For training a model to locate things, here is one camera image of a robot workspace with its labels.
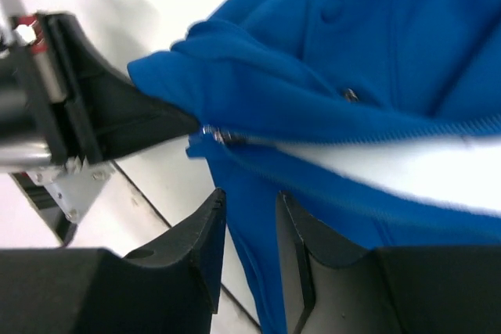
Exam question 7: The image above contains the silver zipper slider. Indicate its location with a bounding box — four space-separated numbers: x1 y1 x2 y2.
201 125 242 144

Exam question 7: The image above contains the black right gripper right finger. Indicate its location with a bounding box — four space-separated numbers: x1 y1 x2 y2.
276 192 500 333

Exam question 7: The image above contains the metal base mounting plate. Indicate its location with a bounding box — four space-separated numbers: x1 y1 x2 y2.
11 163 115 246

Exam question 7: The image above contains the blue zip-up fleece jacket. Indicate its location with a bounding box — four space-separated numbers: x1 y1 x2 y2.
128 0 500 333

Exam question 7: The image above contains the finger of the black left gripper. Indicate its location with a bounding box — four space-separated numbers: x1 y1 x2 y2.
38 13 200 164

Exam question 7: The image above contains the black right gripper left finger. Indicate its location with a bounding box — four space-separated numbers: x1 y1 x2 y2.
1 189 226 333

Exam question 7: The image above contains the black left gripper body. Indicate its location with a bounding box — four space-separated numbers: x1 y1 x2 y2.
1 13 85 173

